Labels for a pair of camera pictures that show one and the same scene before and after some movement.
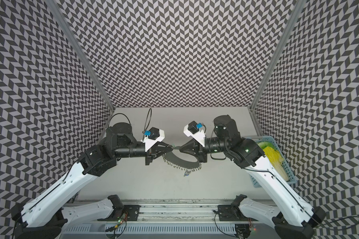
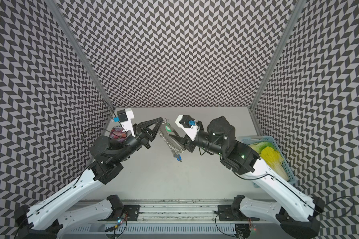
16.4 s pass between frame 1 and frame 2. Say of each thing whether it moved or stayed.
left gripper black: moved
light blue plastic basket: stayed
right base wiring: stayed
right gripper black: moved
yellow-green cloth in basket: stayed
